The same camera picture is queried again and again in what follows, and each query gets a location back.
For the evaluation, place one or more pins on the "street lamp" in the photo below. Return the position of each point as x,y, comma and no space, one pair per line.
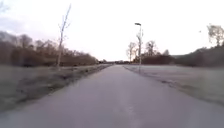
139,43

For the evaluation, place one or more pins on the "brown hedge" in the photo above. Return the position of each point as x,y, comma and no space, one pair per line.
43,55

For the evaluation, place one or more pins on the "dark bushes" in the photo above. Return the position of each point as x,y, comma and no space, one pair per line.
186,57

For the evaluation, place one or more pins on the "grass verge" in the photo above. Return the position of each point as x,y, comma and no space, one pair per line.
36,81

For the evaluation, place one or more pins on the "thin bare tree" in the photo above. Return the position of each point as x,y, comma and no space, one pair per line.
62,36

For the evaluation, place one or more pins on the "group of bare trees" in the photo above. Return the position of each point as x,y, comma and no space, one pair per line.
143,50

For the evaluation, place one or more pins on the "grass field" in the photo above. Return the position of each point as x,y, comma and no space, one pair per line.
186,78

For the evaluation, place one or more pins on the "grey asphalt path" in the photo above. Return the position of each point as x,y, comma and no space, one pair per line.
113,100

